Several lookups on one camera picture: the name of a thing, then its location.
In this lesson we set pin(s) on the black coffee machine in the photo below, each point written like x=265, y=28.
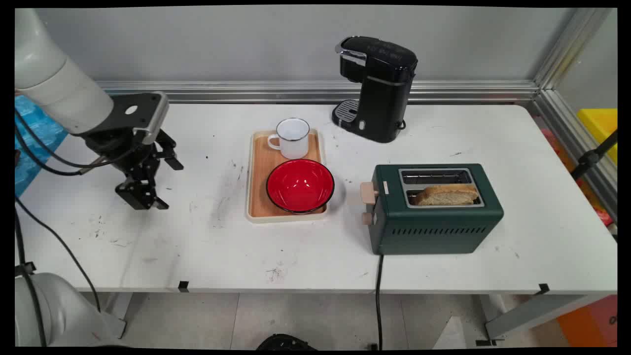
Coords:
x=382, y=88

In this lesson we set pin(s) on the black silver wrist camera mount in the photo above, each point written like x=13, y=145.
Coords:
x=143, y=111

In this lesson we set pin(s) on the aluminium frame rail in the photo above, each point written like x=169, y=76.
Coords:
x=296, y=91

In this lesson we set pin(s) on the white enamel mug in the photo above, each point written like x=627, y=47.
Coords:
x=294, y=140

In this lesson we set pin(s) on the black tape marker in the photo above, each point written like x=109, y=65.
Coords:
x=183, y=286
x=543, y=289

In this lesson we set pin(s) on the toasted bread slice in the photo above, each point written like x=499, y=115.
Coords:
x=446, y=195

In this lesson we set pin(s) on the black round object on floor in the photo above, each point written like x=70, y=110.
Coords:
x=286, y=342

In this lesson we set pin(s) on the aluminium frame post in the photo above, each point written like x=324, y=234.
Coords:
x=567, y=74

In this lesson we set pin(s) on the red bowl with black rim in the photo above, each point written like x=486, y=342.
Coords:
x=300, y=186

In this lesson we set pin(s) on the blue plastic sheet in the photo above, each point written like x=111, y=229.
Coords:
x=34, y=143

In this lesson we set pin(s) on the black tripod pole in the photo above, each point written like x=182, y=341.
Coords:
x=594, y=155

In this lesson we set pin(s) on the orange box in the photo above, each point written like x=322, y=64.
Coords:
x=589, y=323

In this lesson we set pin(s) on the yellow plastic box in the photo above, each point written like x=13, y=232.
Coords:
x=601, y=128

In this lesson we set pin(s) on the dark green toaster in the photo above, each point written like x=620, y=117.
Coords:
x=434, y=227

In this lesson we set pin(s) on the grey table leg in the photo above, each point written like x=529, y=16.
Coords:
x=532, y=313

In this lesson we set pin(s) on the wooden tray with cream rim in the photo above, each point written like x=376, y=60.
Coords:
x=261, y=167

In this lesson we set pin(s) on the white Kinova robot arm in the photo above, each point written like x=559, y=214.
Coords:
x=54, y=84

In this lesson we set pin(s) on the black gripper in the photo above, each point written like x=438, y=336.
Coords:
x=129, y=155

